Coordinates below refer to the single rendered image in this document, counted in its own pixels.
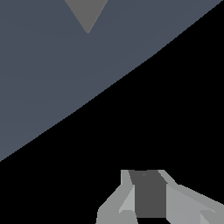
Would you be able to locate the grey angular faucet part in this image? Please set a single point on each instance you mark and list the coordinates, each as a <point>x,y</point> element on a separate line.
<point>87,13</point>

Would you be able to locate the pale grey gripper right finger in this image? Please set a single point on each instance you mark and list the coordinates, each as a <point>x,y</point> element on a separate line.
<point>186,205</point>

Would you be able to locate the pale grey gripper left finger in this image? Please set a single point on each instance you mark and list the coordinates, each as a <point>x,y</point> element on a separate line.
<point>112,210</point>

